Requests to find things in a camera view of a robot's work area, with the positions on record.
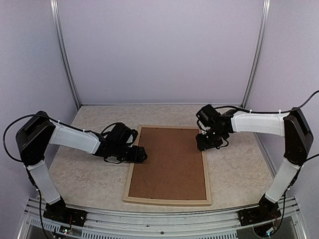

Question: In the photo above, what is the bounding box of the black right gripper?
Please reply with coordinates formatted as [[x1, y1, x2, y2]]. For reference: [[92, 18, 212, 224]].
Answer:
[[196, 126, 226, 151]]

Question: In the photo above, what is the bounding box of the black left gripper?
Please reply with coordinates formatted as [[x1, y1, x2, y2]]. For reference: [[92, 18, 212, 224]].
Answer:
[[113, 143, 148, 163]]

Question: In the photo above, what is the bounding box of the brown hardboard backing panel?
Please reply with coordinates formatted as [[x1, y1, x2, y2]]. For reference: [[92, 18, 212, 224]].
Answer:
[[127, 127, 207, 200]]

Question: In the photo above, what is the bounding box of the light wooden picture frame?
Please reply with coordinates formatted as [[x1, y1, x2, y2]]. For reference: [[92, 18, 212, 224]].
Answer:
[[123, 125, 213, 207]]

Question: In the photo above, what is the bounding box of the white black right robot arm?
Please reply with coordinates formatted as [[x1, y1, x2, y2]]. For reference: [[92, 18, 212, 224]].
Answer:
[[196, 105, 314, 221]]

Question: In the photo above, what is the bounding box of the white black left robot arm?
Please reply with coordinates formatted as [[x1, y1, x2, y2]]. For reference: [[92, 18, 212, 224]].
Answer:
[[16, 111, 148, 225]]

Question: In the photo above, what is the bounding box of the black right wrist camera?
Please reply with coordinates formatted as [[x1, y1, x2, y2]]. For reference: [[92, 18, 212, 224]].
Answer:
[[196, 105, 221, 132]]

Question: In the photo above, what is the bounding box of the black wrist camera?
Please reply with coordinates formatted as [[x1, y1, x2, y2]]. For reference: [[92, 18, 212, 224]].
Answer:
[[101, 122, 138, 146], [196, 105, 221, 132]]

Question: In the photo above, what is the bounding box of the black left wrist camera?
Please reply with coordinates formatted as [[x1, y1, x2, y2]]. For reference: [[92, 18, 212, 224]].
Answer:
[[101, 122, 138, 146]]

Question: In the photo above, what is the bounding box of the aluminium front rail base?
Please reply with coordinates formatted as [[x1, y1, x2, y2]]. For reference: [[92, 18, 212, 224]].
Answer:
[[16, 196, 307, 239]]

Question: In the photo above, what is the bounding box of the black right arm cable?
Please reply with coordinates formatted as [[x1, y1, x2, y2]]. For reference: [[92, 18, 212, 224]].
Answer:
[[214, 90, 319, 160]]

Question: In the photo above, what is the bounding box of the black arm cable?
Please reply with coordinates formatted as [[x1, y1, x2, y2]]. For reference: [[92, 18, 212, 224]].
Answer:
[[214, 90, 319, 160], [2, 114, 50, 162]]

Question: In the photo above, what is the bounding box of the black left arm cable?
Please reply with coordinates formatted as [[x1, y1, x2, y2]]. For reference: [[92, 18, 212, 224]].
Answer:
[[2, 114, 50, 162]]

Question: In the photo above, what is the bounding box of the aluminium enclosure post right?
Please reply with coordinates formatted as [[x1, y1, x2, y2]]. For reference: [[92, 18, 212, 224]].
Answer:
[[241, 0, 271, 108]]

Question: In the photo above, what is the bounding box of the aluminium enclosure post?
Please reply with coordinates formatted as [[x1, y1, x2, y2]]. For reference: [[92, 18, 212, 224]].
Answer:
[[241, 0, 271, 108], [50, 0, 81, 110]]

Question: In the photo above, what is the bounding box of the aluminium enclosure post left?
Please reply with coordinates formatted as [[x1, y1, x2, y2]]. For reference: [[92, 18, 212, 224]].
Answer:
[[50, 0, 81, 110]]

